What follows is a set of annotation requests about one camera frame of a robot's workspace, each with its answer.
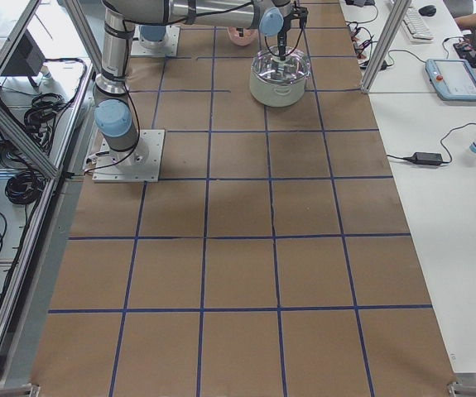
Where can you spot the brown paper table cover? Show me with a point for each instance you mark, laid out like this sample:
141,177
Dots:
272,257

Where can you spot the white cooking pot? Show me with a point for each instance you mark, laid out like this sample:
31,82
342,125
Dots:
275,95

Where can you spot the black computer mouse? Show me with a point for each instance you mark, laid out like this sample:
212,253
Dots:
427,10

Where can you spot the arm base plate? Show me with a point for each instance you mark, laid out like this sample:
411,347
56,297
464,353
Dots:
142,165
155,41

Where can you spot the black power adapter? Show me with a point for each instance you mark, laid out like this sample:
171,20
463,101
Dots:
425,158

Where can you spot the dark grey box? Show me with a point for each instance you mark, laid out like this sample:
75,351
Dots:
26,60

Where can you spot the aluminium frame rail left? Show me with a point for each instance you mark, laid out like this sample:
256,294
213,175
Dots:
12,130

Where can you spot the aluminium frame post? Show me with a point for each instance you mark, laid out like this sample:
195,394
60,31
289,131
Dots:
389,31

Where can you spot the blue teach pendant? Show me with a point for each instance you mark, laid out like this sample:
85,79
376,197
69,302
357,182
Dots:
453,80

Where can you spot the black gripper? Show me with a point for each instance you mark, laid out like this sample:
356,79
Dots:
281,42

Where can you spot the glass pot lid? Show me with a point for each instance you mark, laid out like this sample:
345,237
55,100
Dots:
270,68

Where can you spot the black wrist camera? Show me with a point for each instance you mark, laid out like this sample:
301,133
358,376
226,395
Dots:
301,14

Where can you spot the pink bowl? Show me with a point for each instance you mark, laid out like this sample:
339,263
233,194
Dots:
241,36

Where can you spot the white keyboard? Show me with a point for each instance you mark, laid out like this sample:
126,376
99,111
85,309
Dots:
415,27

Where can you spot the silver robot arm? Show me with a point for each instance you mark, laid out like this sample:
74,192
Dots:
114,116
163,41

